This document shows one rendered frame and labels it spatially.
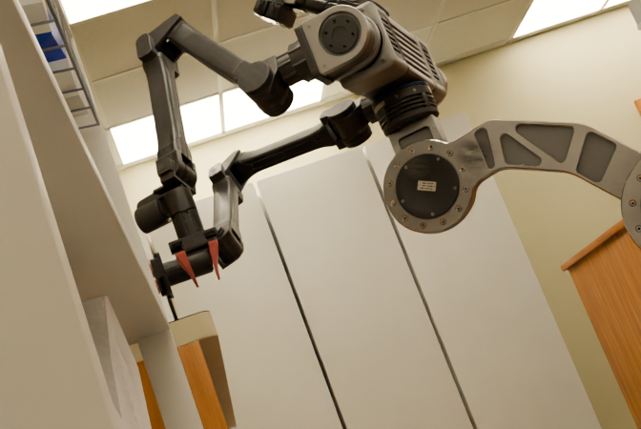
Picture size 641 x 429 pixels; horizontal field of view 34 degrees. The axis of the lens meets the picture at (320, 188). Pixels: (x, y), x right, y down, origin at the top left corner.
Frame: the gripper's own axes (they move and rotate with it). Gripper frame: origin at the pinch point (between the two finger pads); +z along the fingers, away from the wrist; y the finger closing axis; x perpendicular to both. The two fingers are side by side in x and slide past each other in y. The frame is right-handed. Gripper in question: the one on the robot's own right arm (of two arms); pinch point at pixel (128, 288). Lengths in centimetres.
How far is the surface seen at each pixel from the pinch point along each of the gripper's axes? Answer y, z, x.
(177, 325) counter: -27, -9, 85
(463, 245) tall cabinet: 29, -159, -295
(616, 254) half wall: -15, -179, -162
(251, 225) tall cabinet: 77, -57, -295
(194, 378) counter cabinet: -35, -9, 85
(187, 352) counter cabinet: -31, -9, 85
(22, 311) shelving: -47, -7, 210
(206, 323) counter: -28, -13, 84
